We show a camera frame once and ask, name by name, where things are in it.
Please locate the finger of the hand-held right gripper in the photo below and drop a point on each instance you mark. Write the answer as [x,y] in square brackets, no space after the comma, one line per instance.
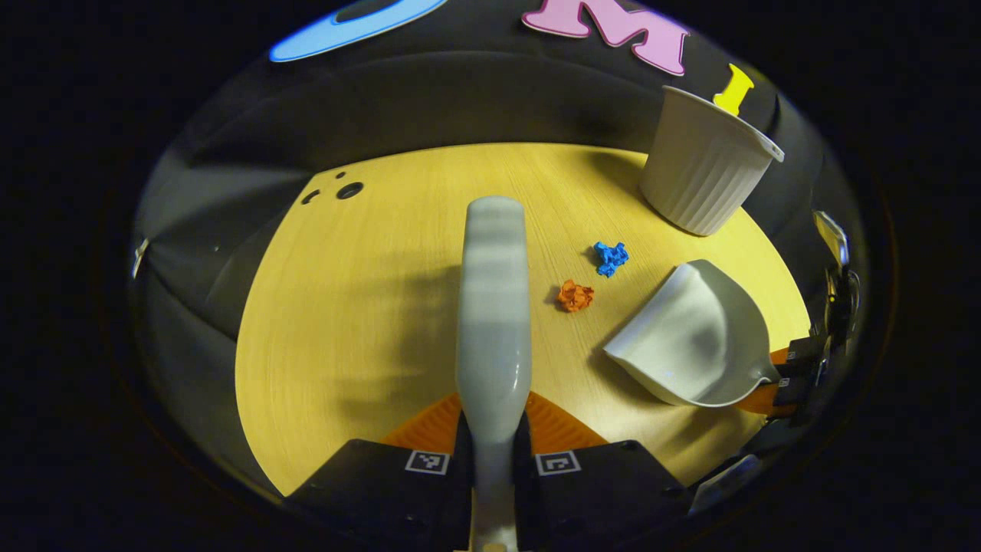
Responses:
[805,354]
[793,392]

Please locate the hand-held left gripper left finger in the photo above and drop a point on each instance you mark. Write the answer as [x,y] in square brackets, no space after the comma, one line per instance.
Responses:
[383,494]

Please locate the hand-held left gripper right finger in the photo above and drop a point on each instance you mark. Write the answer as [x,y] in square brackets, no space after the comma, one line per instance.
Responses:
[605,494]

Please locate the white dustpan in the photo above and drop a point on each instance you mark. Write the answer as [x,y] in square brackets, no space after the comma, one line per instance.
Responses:
[690,337]

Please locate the grey ribbed garbage bin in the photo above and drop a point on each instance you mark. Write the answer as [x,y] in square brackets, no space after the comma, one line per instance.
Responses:
[705,169]

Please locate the orange paper scrap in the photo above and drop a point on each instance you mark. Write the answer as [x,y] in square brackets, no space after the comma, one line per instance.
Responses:
[575,296]

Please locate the small white broom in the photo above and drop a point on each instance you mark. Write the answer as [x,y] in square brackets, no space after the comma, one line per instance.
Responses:
[494,322]

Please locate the blue paper scrap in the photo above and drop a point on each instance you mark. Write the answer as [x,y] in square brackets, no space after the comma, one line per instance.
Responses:
[611,257]

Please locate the wooden desktop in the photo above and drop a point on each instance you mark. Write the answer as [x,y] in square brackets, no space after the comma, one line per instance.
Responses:
[368,307]

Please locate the silver clip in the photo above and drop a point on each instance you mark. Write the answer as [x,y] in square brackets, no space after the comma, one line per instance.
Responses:
[139,257]

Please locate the black backdrop cloth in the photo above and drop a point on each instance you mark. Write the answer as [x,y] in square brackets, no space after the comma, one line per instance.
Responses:
[460,100]

